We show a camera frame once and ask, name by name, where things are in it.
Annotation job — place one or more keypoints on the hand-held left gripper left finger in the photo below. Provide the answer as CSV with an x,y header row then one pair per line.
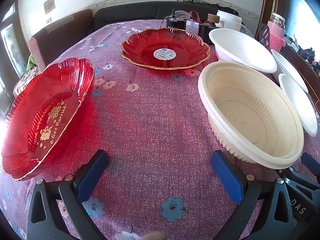
x,y
92,177

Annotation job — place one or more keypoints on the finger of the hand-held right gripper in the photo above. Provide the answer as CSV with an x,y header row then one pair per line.
x,y
310,159
297,181

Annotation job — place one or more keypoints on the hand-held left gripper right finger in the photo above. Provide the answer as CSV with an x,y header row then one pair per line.
x,y
227,177

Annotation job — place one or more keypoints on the cream ribbed plastic bowl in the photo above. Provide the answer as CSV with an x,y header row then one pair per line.
x,y
250,120

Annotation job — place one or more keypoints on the red plate with gold lettering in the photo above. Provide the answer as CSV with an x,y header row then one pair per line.
x,y
50,120

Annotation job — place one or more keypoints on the red plate with round sticker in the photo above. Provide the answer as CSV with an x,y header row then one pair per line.
x,y
145,47

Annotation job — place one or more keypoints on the person's left hand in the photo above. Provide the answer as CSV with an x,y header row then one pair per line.
x,y
153,236

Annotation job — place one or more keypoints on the purple floral tablecloth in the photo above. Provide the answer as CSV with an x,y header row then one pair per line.
x,y
150,130

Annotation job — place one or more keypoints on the assorted small counter clutter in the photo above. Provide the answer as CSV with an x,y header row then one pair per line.
x,y
307,52

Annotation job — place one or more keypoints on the patterned blanket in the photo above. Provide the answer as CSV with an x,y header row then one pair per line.
x,y
25,80

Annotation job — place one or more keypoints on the bottle with pink knitted sleeve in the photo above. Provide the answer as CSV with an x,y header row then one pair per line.
x,y
276,35

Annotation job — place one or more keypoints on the green cloth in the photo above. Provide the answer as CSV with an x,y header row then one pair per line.
x,y
31,62

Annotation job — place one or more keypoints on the black perforated stand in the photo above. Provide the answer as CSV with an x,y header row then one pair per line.
x,y
263,33

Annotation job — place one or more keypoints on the dark jar with wooden lid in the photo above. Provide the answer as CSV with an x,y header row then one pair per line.
x,y
206,31

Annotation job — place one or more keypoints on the window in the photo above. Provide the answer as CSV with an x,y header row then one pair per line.
x,y
302,10

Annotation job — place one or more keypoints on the brown armchair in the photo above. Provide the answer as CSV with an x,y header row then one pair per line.
x,y
55,32

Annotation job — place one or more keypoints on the wooden glass door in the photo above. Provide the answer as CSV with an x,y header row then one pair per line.
x,y
12,47

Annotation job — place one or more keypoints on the white plastic jar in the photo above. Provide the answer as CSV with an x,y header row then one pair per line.
x,y
228,21

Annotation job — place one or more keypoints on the small black motor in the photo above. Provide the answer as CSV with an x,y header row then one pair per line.
x,y
175,23

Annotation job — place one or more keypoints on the red plastic bag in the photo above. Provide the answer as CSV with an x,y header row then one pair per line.
x,y
195,16

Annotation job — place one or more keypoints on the dark sofa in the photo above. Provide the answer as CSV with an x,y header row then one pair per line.
x,y
125,12

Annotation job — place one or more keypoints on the clear plastic tube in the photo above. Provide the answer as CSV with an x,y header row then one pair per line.
x,y
186,13

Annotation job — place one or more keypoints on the small wall plaque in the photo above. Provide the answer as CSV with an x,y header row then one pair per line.
x,y
49,5

